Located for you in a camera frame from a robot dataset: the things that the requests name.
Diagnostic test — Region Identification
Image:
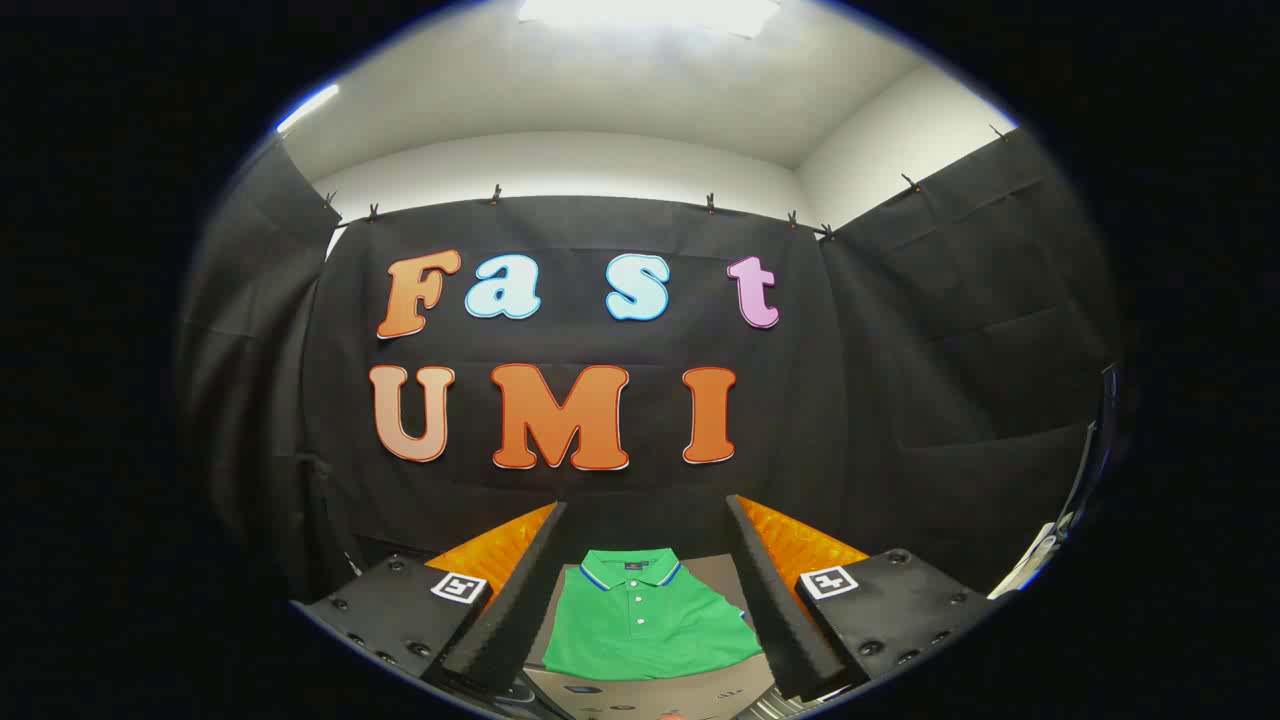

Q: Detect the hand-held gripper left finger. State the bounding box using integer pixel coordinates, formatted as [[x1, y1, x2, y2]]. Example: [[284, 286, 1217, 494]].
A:
[[290, 500, 571, 701]]

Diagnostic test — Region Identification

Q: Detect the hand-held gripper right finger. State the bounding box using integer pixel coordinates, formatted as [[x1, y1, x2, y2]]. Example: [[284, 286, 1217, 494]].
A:
[[725, 493, 1001, 703]]

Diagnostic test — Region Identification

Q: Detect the green polo shirt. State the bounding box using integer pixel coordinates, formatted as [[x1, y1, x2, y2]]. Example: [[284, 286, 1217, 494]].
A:
[[541, 547, 765, 683]]

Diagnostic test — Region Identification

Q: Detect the black backdrop cloth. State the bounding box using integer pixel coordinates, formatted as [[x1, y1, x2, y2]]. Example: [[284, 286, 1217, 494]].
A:
[[175, 125, 1126, 611]]

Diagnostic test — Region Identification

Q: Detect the row of black cloth clips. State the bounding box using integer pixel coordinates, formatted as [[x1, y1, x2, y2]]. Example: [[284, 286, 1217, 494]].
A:
[[320, 120, 1011, 241]]

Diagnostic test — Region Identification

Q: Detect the ceiling light panel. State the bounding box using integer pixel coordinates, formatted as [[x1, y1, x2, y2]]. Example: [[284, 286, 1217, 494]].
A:
[[518, 0, 783, 39], [275, 83, 341, 134]]

